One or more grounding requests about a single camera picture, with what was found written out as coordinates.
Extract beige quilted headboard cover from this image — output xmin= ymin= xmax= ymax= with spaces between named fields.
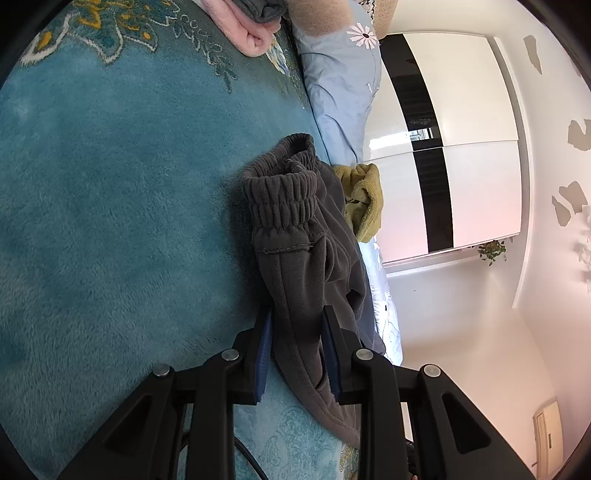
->
xmin=288 ymin=0 xmax=400 ymax=40

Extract beige air conditioner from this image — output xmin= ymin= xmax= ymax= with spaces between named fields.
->
xmin=532 ymin=401 xmax=566 ymax=467

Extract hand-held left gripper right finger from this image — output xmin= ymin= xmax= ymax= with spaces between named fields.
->
xmin=322 ymin=305 xmax=539 ymax=480

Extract olive yellow plush cloth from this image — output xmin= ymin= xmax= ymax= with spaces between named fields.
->
xmin=333 ymin=162 xmax=384 ymax=244

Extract black cable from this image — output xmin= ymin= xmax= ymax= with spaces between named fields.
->
xmin=233 ymin=436 xmax=271 ymax=480

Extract folded dark grey garment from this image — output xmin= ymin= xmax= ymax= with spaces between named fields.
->
xmin=235 ymin=0 xmax=287 ymax=24

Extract grey leaf wall decal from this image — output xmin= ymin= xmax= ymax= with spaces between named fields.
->
xmin=567 ymin=119 xmax=591 ymax=151
xmin=551 ymin=181 xmax=588 ymax=227

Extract white wardrobe with black stripe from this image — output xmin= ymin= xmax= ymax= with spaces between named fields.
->
xmin=362 ymin=31 xmax=529 ymax=268

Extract light blue floral duvet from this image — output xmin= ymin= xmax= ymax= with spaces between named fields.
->
xmin=293 ymin=23 xmax=384 ymax=167

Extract folded pink garment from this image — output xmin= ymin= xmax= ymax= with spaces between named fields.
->
xmin=194 ymin=0 xmax=278 ymax=58

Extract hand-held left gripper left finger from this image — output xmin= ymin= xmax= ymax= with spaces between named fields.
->
xmin=55 ymin=309 xmax=275 ymax=480

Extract dark grey pants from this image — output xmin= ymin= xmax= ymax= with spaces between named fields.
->
xmin=242 ymin=133 xmax=407 ymax=448

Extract teal floral plush blanket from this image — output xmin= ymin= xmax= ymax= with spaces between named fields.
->
xmin=0 ymin=0 xmax=365 ymax=480

